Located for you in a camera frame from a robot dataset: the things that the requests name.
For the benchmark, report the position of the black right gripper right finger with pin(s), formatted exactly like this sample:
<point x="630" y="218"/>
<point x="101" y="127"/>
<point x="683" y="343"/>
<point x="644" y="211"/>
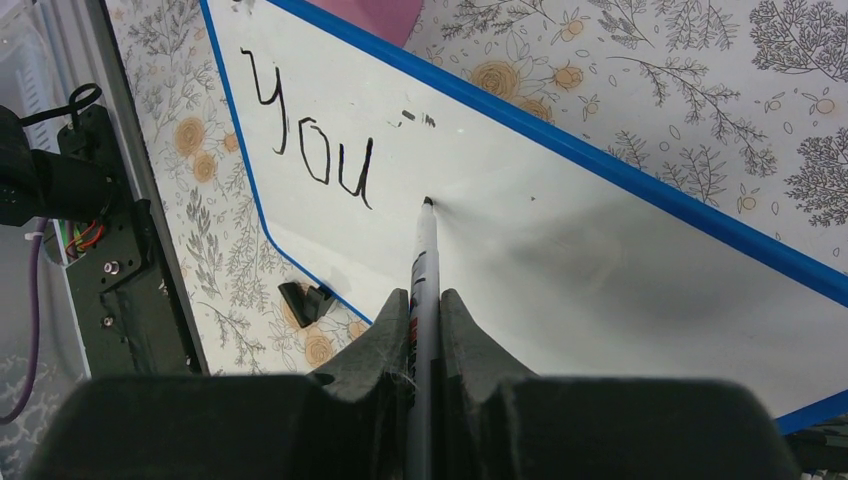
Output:
<point x="503" y="421"/>

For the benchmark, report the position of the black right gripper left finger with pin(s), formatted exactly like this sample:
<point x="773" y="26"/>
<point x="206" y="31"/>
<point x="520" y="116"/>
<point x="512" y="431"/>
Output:
<point x="344" y="420"/>

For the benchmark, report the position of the silver black marker pen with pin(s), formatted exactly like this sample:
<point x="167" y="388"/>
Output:
<point x="423" y="343"/>

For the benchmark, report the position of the blue framed whiteboard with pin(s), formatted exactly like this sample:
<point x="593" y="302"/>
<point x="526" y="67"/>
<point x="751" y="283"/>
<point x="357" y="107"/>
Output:
<point x="575" y="262"/>

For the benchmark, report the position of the black whiteboard stand foot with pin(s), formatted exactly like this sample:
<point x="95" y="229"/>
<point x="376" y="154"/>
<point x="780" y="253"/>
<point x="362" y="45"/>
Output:
<point x="308" y="304"/>

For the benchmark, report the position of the floral patterned table mat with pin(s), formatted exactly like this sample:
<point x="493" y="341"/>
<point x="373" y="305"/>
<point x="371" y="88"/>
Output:
<point x="741" y="105"/>

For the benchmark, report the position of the pink triangular box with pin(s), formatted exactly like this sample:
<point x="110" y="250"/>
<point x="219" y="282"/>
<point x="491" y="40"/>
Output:
<point x="390" y="20"/>

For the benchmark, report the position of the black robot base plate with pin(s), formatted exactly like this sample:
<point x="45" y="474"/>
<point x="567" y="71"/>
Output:
<point x="127" y="309"/>

